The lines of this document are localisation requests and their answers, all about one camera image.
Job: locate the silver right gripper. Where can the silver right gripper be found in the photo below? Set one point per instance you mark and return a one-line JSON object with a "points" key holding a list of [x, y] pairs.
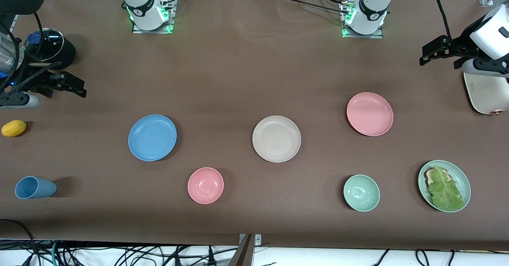
{"points": [[31, 80]]}

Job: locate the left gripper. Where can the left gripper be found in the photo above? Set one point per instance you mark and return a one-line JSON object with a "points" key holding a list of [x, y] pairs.
{"points": [[462, 42]]}

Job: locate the pink shallow plate bowl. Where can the pink shallow plate bowl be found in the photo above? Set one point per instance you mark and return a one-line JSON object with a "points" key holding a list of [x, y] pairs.
{"points": [[370, 114]]}

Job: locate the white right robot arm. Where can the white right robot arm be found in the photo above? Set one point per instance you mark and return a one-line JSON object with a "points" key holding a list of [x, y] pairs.
{"points": [[141, 3]]}

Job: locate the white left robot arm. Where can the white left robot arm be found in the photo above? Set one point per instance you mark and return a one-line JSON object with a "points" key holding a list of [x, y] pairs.
{"points": [[368, 9]]}

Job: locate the black cooking pot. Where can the black cooking pot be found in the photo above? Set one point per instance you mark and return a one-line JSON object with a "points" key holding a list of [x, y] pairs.
{"points": [[68, 53]]}

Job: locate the glass pot lid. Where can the glass pot lid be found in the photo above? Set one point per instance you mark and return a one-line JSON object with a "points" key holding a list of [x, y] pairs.
{"points": [[47, 45]]}

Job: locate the yellow lemon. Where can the yellow lemon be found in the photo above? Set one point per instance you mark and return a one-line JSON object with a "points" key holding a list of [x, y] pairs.
{"points": [[14, 128]]}

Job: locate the cream white kitchen appliance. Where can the cream white kitchen appliance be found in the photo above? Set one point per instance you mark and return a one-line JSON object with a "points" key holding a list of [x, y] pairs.
{"points": [[487, 93]]}

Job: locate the blue plastic cup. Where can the blue plastic cup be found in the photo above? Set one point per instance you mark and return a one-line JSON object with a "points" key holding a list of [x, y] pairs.
{"points": [[35, 187]]}

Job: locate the blue shallow plate bowl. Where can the blue shallow plate bowl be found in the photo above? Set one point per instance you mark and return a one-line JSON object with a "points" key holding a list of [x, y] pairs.
{"points": [[152, 138]]}

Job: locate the toast bread slice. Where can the toast bread slice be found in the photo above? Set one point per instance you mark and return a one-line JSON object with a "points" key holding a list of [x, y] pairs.
{"points": [[428, 175]]}

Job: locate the green plate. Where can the green plate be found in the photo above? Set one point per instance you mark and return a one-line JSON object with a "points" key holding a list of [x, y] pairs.
{"points": [[463, 182]]}

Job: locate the green lettuce leaf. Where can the green lettuce leaf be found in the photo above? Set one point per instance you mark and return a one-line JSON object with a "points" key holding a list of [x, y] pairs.
{"points": [[443, 190]]}

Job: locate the small green deep bowl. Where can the small green deep bowl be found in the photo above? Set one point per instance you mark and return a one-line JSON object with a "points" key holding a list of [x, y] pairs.
{"points": [[361, 193]]}

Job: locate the small pink deep bowl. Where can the small pink deep bowl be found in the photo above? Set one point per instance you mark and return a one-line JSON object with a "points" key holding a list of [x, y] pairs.
{"points": [[205, 185]]}

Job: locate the brown table cover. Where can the brown table cover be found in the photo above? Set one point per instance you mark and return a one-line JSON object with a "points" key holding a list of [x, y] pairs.
{"points": [[238, 79]]}

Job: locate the beige shallow plate bowl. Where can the beige shallow plate bowl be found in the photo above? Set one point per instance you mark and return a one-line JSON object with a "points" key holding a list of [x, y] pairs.
{"points": [[276, 138]]}

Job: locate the brown wedge post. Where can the brown wedge post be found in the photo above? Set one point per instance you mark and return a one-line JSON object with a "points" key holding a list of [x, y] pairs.
{"points": [[243, 256]]}

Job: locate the small metal edge bracket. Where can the small metal edge bracket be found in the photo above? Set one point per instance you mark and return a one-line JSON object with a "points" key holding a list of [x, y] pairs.
{"points": [[257, 240]]}

